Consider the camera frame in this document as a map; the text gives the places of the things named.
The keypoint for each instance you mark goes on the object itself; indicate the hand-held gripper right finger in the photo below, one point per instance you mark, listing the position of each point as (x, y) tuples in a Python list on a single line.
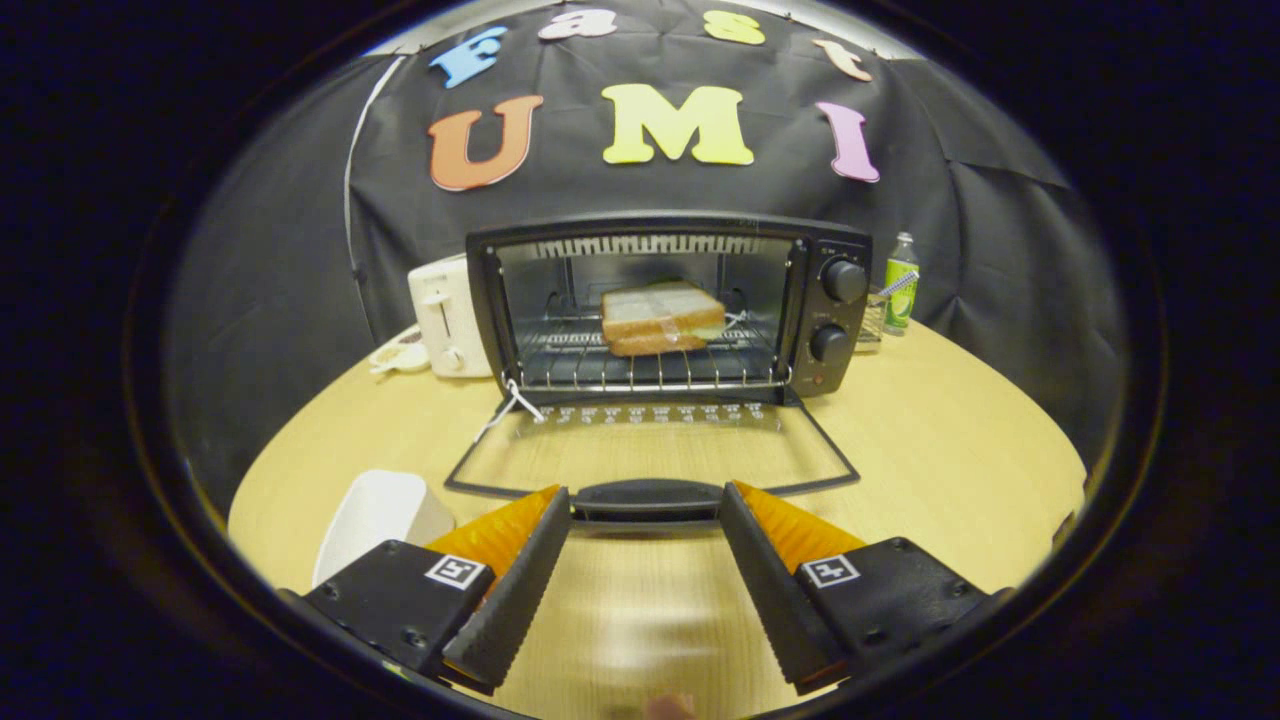
[(770, 585)]

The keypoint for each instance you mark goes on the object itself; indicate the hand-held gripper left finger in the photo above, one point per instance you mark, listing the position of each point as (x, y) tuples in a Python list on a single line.
[(515, 600)]

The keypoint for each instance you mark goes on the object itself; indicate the toast sandwich with lettuce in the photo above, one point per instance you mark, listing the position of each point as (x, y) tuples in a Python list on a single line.
[(660, 315)]

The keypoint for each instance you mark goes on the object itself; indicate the black toaster oven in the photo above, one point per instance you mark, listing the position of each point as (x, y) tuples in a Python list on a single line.
[(835, 300)]

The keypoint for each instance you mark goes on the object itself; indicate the white pop-up toaster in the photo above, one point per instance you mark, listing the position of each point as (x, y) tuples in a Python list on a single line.
[(445, 310)]

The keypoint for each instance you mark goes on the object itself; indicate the white rectangular plate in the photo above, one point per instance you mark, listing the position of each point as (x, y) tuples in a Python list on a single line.
[(380, 515)]

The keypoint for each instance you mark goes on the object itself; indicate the small white patterned dish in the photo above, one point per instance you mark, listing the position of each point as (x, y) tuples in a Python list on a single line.
[(400, 352)]

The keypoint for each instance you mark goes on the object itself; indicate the green label drink bottle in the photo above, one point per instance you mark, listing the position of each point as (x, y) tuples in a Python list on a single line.
[(900, 285)]

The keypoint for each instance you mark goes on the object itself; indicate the black backdrop cloth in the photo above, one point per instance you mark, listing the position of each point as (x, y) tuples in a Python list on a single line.
[(600, 195)]

